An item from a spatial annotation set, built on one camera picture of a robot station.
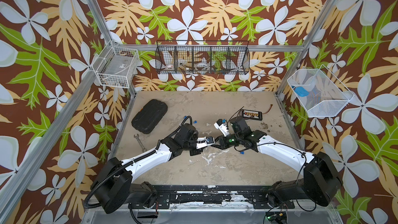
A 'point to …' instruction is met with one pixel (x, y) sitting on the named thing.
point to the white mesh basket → (327, 94)
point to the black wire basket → (208, 57)
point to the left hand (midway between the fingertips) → (205, 140)
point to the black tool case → (149, 116)
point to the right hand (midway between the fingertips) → (211, 143)
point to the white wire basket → (116, 80)
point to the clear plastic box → (118, 65)
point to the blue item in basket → (301, 92)
